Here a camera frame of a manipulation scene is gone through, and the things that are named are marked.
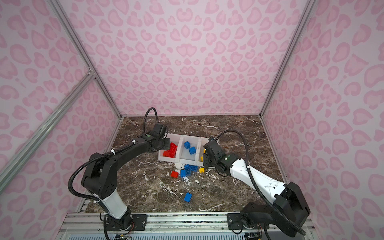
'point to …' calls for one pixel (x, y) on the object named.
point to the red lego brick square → (174, 174)
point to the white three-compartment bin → (184, 148)
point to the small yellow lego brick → (201, 170)
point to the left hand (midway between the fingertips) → (167, 141)
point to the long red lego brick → (171, 152)
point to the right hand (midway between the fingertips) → (207, 157)
